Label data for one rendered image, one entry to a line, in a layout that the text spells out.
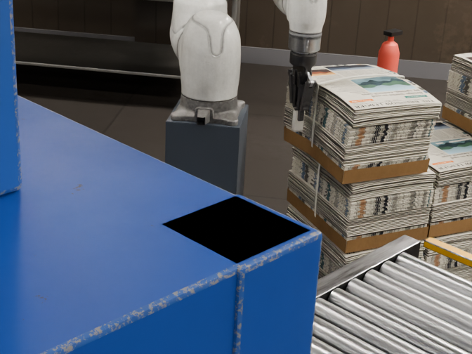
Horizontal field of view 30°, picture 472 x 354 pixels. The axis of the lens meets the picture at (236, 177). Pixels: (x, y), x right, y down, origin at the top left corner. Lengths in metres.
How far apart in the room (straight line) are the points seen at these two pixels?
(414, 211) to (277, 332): 2.08
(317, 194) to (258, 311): 2.12
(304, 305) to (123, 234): 0.13
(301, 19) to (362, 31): 4.02
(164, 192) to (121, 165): 0.06
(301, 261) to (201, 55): 1.76
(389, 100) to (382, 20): 3.96
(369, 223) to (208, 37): 0.72
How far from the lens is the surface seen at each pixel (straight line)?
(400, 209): 2.62
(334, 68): 2.70
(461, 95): 2.99
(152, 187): 0.63
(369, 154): 2.46
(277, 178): 4.55
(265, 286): 0.55
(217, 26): 2.32
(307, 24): 2.41
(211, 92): 2.33
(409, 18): 6.41
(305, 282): 0.59
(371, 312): 1.95
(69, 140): 0.71
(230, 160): 2.37
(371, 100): 2.43
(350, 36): 6.43
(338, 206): 2.57
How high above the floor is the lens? 1.81
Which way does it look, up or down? 24 degrees down
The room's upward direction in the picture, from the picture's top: 3 degrees clockwise
